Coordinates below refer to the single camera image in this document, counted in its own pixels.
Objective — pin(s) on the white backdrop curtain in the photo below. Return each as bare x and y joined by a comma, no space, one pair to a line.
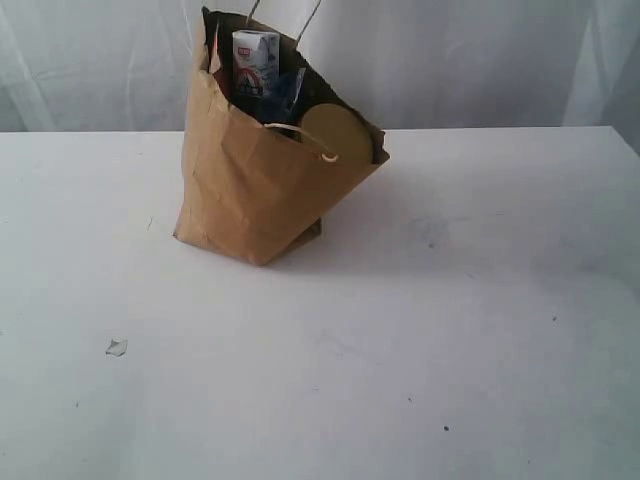
124,65

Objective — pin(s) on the small clear plastic scrap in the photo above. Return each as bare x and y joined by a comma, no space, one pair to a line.
117,348

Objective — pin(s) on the clear jar with gold lid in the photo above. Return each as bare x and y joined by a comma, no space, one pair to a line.
338,132

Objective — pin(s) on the brown paper bag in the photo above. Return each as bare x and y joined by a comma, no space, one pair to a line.
255,191

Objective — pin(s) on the brown paper pouch orange label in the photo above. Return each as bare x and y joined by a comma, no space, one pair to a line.
221,66

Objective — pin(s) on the white blue sugar packet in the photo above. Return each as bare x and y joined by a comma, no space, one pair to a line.
255,62

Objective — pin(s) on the spaghetti packet blue and orange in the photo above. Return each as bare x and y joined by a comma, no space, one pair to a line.
280,104

